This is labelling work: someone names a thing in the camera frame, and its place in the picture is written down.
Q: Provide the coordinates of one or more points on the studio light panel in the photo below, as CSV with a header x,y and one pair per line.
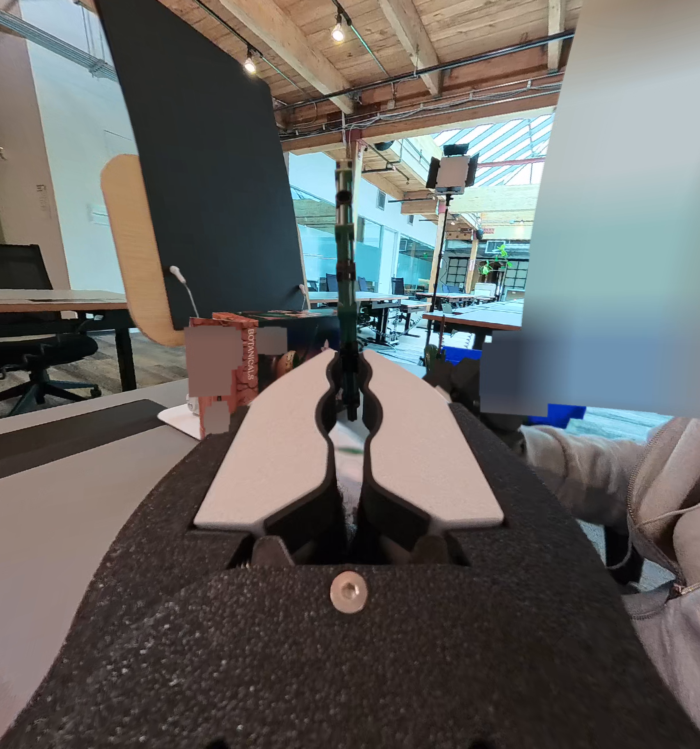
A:
x,y
452,169

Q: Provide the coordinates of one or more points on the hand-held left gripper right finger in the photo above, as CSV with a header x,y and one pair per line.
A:
x,y
431,456

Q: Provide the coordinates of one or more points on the wooden table with black legs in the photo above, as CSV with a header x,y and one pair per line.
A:
x,y
45,299

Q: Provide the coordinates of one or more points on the blue storage bin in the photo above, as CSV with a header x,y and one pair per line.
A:
x,y
560,414

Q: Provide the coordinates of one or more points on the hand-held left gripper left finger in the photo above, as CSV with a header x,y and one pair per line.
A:
x,y
268,450

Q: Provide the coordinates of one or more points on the black mesh office chair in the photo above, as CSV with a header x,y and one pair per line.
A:
x,y
10,269

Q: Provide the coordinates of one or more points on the hanging green plant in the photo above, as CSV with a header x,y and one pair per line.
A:
x,y
502,254

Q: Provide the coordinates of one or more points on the long wooden office table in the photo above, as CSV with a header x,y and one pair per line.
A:
x,y
385,298
478,316

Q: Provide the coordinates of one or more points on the dark divider panel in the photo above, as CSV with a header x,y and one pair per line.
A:
x,y
209,146

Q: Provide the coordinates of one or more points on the row of black chairs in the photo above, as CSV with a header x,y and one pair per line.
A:
x,y
332,284

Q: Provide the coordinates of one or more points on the person's right forearm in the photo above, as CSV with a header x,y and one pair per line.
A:
x,y
578,462

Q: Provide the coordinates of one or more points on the rounded wooden panel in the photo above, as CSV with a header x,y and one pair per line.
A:
x,y
133,246

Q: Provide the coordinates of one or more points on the dark flower printed box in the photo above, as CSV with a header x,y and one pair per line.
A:
x,y
238,363

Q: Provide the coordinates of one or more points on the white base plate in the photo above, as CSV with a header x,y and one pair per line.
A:
x,y
177,421

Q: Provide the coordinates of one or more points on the green brick plant stem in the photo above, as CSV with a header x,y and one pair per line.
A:
x,y
345,263

